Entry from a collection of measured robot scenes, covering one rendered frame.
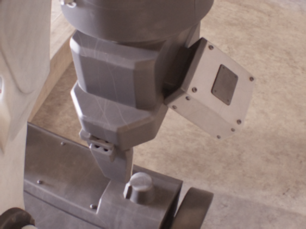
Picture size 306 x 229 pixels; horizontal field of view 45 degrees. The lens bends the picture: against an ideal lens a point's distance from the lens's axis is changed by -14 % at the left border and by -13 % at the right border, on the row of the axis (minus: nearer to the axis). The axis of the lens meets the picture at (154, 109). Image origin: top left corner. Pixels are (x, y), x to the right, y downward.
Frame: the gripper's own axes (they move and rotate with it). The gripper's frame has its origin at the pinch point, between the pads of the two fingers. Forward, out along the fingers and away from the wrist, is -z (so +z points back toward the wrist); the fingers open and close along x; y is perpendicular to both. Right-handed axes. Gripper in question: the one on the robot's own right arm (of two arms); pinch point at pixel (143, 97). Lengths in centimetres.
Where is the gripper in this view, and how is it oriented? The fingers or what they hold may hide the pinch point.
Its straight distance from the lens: 31.2
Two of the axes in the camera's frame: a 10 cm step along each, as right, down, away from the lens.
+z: -0.2, -5.4, -8.4
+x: 3.7, -7.9, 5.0
